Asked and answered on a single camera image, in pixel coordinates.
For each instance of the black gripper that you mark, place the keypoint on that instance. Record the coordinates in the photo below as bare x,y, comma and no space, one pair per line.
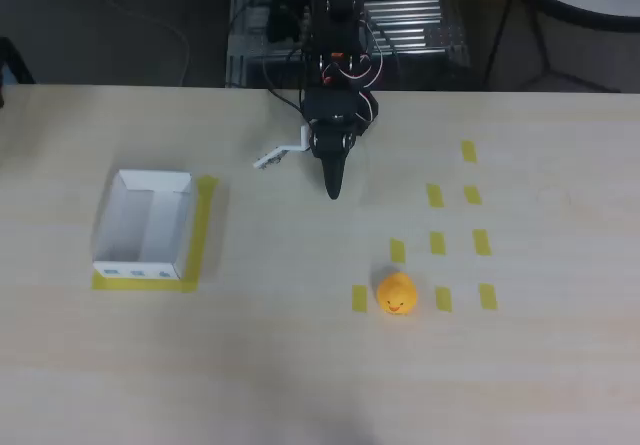
331,151

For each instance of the yellow rubber duck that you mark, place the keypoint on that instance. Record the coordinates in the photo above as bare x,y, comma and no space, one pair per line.
396,292

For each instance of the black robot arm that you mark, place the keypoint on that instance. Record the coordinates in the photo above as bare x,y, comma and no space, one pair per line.
340,35

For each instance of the white open cardboard box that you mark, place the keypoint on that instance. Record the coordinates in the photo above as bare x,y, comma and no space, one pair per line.
145,225

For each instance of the short yellow tape mark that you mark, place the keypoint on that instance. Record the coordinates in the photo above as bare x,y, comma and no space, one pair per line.
469,151
435,195
472,195

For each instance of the long yellow tape strip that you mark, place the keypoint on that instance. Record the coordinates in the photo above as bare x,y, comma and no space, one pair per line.
135,285
201,225

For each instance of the black table leg base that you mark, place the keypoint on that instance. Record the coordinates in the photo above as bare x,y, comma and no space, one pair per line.
542,40

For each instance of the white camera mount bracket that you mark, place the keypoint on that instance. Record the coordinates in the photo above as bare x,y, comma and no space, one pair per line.
280,152

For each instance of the metal frame with rollers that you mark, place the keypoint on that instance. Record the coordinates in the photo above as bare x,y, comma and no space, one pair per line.
420,20

